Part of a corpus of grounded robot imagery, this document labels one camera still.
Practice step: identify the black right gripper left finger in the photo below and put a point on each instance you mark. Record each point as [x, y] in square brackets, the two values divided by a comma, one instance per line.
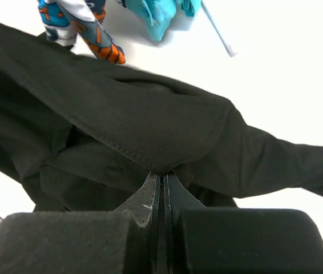
[124, 240]

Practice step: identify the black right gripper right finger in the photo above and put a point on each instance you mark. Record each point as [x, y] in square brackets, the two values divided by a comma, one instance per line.
[204, 239]

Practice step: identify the black shirt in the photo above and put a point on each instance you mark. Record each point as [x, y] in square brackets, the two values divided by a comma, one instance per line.
[81, 134]

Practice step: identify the teal shirt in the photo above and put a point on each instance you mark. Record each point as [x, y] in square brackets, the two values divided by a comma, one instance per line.
[158, 14]

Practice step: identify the patterned orange blue shirt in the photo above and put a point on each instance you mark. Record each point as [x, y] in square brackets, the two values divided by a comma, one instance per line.
[65, 20]

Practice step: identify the silver clothes rack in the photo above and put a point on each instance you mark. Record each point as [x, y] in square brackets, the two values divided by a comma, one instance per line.
[226, 45]

